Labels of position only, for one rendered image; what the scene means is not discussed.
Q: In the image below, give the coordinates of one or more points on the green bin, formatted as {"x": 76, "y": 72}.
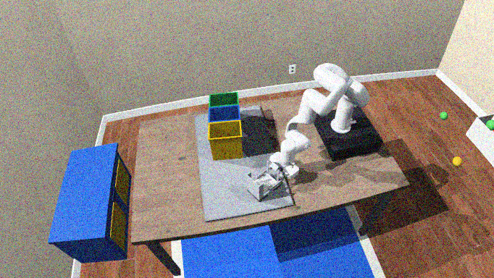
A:
{"x": 224, "y": 99}

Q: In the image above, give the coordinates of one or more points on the blue open bin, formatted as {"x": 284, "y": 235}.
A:
{"x": 223, "y": 113}

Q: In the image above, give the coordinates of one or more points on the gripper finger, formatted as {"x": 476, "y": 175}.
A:
{"x": 275, "y": 184}
{"x": 262, "y": 173}

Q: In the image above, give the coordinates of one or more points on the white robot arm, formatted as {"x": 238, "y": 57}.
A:
{"x": 332, "y": 78}

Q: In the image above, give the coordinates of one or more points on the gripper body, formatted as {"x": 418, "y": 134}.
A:
{"x": 289, "y": 171}

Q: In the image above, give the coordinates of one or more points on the yellow recycle bin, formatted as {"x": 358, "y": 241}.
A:
{"x": 225, "y": 140}

